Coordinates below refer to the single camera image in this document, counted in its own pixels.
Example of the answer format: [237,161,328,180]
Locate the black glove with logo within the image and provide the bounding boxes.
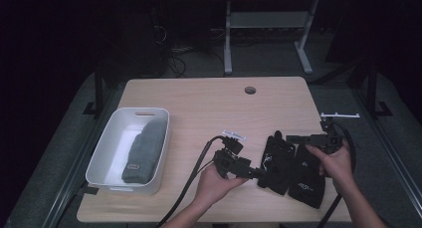
[288,143,326,210]

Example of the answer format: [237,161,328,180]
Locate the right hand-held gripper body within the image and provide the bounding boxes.
[312,112,361,155]

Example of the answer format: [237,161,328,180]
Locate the dark cabinet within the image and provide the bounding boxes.
[99,5,170,87]

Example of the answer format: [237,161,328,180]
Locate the grey metal frame desk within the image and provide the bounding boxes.
[211,0,367,76]

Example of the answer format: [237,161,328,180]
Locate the black floor cables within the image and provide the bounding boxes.
[167,47,187,79]

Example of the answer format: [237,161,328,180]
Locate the person's right hand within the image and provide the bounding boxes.
[306,139,354,189]

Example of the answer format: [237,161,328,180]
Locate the black metal stand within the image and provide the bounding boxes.
[83,62,107,117]
[364,58,394,119]

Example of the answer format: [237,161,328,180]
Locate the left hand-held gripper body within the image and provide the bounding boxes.
[212,129,253,180]

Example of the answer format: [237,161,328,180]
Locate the person's left hand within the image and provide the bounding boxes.
[193,162,248,209]

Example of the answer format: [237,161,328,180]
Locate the white plastic bin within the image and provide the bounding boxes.
[85,107,170,196]

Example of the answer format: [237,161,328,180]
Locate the black tape strip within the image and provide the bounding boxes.
[81,184,100,196]

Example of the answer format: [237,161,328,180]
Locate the grey metal rail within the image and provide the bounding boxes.
[354,88,422,219]
[43,88,117,228]

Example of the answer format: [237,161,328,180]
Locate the grey mitten with label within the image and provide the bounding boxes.
[121,118,168,185]

